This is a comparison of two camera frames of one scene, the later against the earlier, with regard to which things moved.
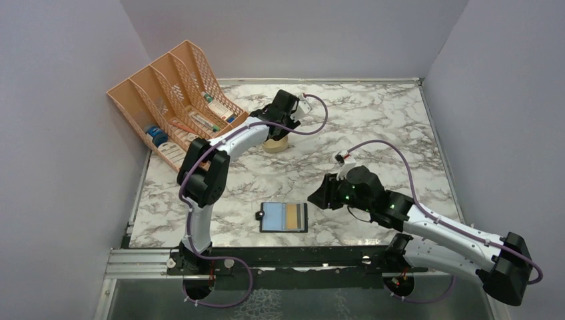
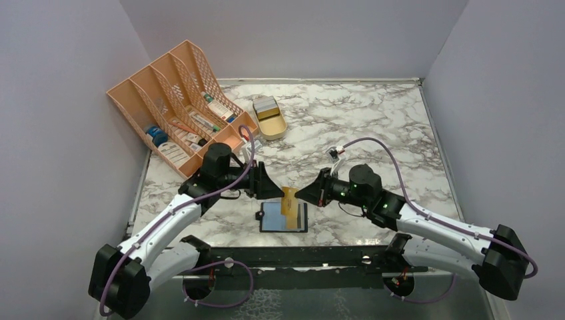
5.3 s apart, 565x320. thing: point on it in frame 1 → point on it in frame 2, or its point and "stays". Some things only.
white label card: [174, 152] stays
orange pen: [183, 127] stays
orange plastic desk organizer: [181, 94] stays
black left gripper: [290, 123] → [260, 185]
